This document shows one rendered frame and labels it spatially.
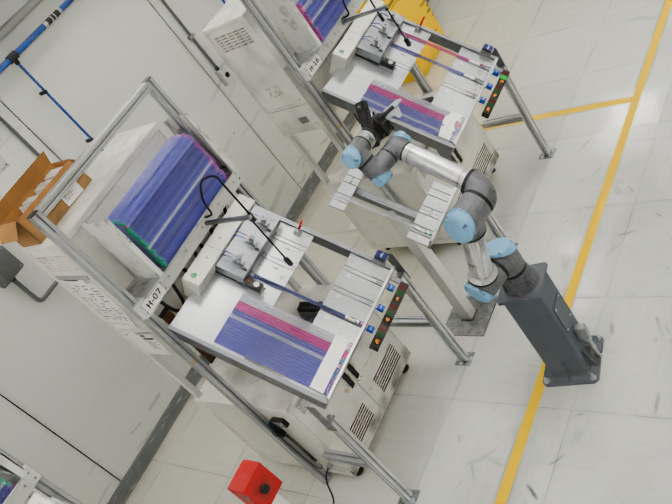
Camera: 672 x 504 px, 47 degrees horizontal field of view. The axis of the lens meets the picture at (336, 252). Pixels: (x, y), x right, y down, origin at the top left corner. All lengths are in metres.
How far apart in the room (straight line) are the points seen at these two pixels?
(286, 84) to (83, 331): 1.83
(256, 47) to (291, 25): 0.21
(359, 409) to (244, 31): 1.89
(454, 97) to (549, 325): 1.37
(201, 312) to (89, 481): 1.81
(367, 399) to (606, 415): 1.08
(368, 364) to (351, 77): 1.44
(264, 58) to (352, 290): 1.31
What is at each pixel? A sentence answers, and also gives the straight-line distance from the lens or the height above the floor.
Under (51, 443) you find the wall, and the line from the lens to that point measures 4.60.
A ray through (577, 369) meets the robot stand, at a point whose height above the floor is 0.05.
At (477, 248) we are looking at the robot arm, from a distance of 2.74.
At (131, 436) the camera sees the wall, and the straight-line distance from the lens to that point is 4.84.
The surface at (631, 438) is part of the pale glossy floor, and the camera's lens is 3.26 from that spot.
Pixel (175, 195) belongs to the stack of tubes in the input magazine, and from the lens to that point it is 3.14.
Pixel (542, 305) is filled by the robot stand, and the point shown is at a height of 0.49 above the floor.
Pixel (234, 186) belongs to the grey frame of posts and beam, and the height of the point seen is 1.33.
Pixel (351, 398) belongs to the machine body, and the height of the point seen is 0.30.
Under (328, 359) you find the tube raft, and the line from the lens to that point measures 3.10.
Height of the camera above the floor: 2.65
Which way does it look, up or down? 32 degrees down
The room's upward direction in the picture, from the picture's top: 40 degrees counter-clockwise
